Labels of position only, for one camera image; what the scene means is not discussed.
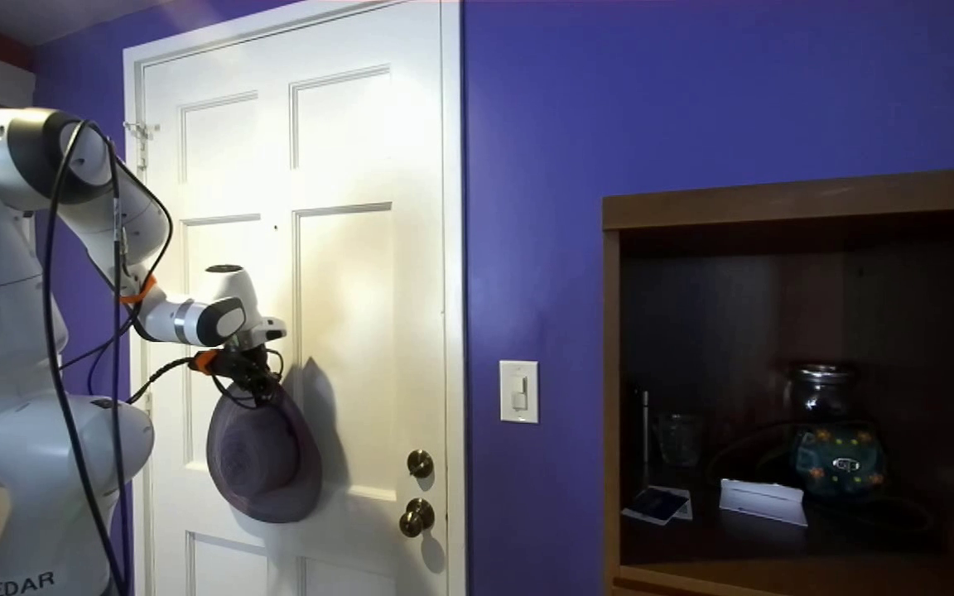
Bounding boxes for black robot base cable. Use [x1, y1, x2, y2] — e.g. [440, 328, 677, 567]
[40, 121, 132, 596]

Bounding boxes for dark drinking glass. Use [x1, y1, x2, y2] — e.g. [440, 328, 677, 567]
[653, 412, 706, 492]

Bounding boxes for dark wooden cabinet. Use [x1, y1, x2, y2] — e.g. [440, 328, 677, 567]
[601, 162, 954, 596]

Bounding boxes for white box on shelf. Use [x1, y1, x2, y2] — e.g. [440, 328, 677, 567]
[717, 475, 810, 529]

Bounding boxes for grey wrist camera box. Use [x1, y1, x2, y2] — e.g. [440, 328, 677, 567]
[248, 315, 291, 341]

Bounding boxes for white light switch plate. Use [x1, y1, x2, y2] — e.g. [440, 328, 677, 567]
[497, 357, 540, 426]

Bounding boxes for white panelled door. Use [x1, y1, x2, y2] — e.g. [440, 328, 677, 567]
[124, 0, 466, 596]

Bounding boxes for purple woven brimmed hat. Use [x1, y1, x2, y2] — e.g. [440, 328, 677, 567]
[204, 386, 327, 528]

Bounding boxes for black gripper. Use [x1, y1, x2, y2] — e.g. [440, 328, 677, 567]
[208, 341, 289, 413]

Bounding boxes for small metal door hook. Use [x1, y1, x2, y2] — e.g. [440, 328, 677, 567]
[126, 115, 164, 177]

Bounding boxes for painted glass jar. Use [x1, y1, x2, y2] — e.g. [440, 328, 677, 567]
[785, 361, 890, 505]

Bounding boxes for black robot wrist cable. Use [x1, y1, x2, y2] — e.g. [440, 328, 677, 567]
[57, 115, 223, 412]

